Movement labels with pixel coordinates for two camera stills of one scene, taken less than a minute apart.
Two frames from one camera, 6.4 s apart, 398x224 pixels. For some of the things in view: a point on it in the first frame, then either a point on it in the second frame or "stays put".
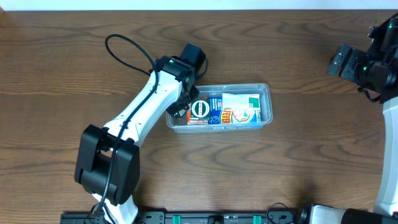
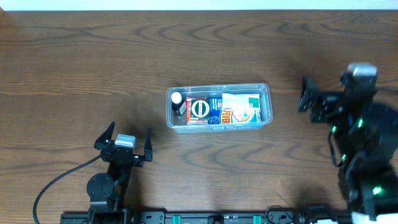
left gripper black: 174,109 -> 101,142
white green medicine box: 243,101 stays put
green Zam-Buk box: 201,109 stays put
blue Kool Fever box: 217,115 stays put
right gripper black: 347,62 -> 323,101
